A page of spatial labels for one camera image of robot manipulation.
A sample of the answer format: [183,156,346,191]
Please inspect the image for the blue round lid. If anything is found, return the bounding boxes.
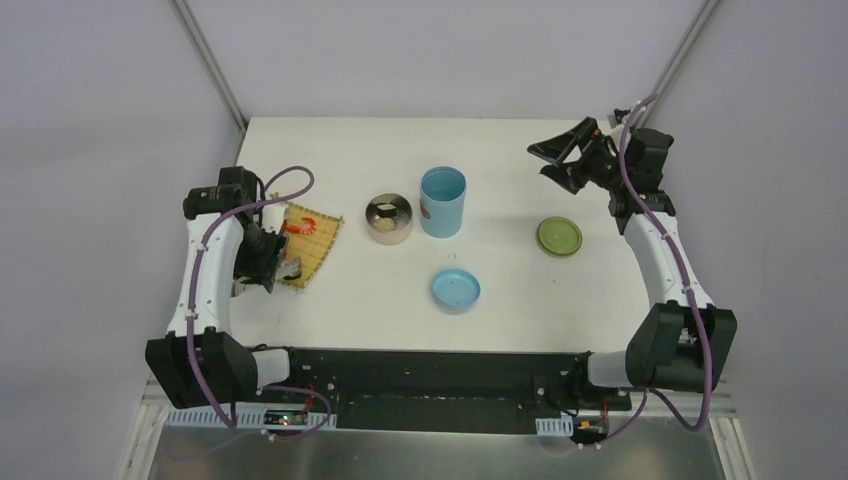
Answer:
[430,268,482,313]

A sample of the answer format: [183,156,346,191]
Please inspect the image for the green round lid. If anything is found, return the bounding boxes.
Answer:
[535,216,583,258]

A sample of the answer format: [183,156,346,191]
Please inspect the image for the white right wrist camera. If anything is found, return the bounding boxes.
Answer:
[607,106,633,129]

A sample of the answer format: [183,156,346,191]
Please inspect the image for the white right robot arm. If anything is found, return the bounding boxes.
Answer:
[527,117,737,410]

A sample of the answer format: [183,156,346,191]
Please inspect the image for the stainless steel bowl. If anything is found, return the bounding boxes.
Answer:
[365,193,413,245]

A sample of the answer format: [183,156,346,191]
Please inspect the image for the metal tongs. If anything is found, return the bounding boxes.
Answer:
[230,257,302,298]

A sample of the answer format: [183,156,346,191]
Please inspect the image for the sushi roll red centre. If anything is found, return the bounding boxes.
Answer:
[280,260,302,281]

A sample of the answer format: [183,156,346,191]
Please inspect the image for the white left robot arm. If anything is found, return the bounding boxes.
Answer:
[145,167,305,409]

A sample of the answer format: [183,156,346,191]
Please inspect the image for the beige round rice ball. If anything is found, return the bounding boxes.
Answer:
[372,218,397,233]

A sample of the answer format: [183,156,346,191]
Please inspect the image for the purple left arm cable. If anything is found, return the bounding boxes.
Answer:
[186,165,335,443]

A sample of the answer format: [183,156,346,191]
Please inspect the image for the orange toy shrimp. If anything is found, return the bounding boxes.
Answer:
[285,217,317,235]

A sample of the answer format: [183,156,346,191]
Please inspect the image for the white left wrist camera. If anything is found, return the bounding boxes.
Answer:
[261,202,289,234]

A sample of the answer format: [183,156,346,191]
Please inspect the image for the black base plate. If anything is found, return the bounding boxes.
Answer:
[282,348,632,435]

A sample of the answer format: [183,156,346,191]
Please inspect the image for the yellow bamboo mat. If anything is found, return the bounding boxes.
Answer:
[277,201,344,289]

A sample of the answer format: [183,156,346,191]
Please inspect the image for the sushi roll white black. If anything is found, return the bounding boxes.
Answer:
[376,203,397,218]

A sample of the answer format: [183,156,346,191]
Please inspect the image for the blue cylindrical container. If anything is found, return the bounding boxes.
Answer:
[419,166,467,239]

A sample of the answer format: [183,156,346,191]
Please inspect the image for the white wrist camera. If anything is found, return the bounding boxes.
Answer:
[607,106,633,129]
[261,202,289,234]

